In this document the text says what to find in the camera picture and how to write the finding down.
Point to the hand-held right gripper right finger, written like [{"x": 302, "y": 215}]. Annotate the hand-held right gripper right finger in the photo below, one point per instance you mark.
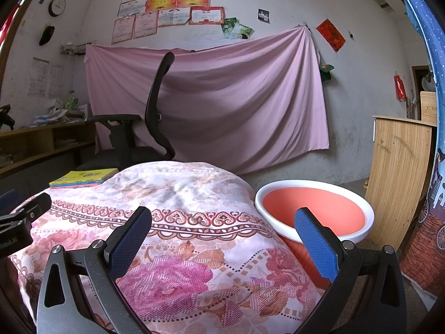
[{"x": 316, "y": 247}]

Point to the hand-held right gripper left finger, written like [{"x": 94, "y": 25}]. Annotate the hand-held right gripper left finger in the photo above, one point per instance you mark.
[{"x": 130, "y": 240}]

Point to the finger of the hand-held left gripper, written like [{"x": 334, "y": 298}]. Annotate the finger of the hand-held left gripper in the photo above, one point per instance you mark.
[
  {"x": 7, "y": 200},
  {"x": 33, "y": 208}
]

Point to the red bin with white rim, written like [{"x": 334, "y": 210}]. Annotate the red bin with white rim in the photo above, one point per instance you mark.
[{"x": 313, "y": 205}]

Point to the stack of books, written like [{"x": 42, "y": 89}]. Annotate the stack of books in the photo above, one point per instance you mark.
[{"x": 74, "y": 186}]

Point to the blue book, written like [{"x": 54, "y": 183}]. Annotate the blue book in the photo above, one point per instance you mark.
[{"x": 80, "y": 183}]

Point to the yellow book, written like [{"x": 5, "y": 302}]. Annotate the yellow book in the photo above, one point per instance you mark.
[{"x": 85, "y": 175}]

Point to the wooden desk shelf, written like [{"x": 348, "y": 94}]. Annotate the wooden desk shelf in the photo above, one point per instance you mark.
[{"x": 41, "y": 142}]

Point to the floral pink blanket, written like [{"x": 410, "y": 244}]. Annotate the floral pink blanket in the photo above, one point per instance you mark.
[{"x": 180, "y": 195}]

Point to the pile of papers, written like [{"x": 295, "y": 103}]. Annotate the pile of papers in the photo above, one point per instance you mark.
[{"x": 52, "y": 116}]

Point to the black office chair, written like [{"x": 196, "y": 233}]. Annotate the black office chair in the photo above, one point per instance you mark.
[{"x": 132, "y": 135}]

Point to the wooden cabinet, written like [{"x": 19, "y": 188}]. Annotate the wooden cabinet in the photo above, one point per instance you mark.
[{"x": 399, "y": 181}]

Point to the white box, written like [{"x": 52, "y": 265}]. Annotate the white box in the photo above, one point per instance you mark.
[{"x": 82, "y": 110}]

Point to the green plastic bag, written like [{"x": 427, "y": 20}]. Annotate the green plastic bag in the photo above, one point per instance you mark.
[{"x": 71, "y": 101}]

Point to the pink hanging sheet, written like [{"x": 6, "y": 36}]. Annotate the pink hanging sheet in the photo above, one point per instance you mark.
[{"x": 226, "y": 104}]

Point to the black hat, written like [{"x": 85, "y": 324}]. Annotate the black hat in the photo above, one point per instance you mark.
[{"x": 46, "y": 34}]

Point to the green cap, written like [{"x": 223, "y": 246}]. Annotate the green cap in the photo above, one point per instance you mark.
[{"x": 326, "y": 71}]

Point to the red hanging bag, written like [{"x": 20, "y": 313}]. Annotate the red hanging bag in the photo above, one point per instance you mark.
[{"x": 400, "y": 88}]

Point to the wooden board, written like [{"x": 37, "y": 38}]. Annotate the wooden board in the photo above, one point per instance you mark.
[{"x": 427, "y": 106}]

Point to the green landscape photo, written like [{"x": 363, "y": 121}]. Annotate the green landscape photo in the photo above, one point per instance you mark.
[
  {"x": 243, "y": 32},
  {"x": 228, "y": 28}
]

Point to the small dark photo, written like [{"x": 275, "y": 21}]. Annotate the small dark photo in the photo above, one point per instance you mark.
[{"x": 263, "y": 15}]

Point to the blue printed curtain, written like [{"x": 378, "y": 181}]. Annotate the blue printed curtain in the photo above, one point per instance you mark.
[{"x": 427, "y": 24}]

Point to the wall calendar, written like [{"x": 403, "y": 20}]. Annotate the wall calendar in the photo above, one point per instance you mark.
[{"x": 37, "y": 78}]

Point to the paper wall chart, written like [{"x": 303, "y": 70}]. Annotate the paper wall chart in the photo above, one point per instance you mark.
[{"x": 55, "y": 80}]

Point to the round wall clock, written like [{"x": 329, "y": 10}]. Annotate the round wall clock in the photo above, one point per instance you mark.
[{"x": 57, "y": 6}]

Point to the red paper wall decoration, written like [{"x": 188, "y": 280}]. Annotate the red paper wall decoration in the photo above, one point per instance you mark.
[{"x": 330, "y": 34}]

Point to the group of wall certificates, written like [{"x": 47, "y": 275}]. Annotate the group of wall certificates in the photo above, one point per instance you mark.
[{"x": 173, "y": 7}]

